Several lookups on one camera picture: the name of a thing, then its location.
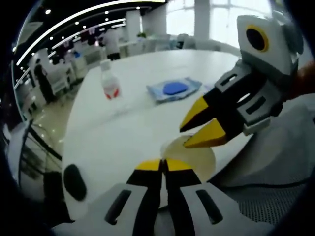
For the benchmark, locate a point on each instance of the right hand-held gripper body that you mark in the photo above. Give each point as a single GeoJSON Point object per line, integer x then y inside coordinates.
{"type": "Point", "coordinates": [278, 54]}

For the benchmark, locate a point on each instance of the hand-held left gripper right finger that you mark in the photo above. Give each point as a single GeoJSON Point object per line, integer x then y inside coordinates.
{"type": "Point", "coordinates": [187, 196]}

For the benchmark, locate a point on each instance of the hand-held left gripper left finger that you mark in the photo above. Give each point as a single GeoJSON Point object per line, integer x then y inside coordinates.
{"type": "Point", "coordinates": [137, 196]}

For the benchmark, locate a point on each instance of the white paper cup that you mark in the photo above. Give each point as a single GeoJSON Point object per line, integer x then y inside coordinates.
{"type": "Point", "coordinates": [201, 162]}

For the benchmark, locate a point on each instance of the light blue wet wipes packet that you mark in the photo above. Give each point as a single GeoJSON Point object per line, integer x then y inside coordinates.
{"type": "Point", "coordinates": [174, 88]}

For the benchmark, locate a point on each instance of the clear bottle with red label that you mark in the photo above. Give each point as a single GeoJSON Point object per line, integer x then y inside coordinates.
{"type": "Point", "coordinates": [110, 83]}

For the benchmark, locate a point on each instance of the white mesh office chair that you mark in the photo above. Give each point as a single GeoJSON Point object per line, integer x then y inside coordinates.
{"type": "Point", "coordinates": [270, 159]}

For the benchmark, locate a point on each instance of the large window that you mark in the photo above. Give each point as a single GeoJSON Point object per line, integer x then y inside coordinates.
{"type": "Point", "coordinates": [231, 22]}

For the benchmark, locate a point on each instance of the narrow window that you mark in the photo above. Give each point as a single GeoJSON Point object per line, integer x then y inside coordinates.
{"type": "Point", "coordinates": [179, 19]}

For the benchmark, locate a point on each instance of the small green plant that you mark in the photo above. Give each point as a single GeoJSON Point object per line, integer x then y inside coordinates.
{"type": "Point", "coordinates": [141, 35]}

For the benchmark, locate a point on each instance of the curved ceiling light strip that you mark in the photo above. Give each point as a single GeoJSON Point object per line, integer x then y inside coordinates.
{"type": "Point", "coordinates": [73, 19]}

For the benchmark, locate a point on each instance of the black metal frame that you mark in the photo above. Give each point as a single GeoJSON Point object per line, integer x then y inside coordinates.
{"type": "Point", "coordinates": [41, 145]}

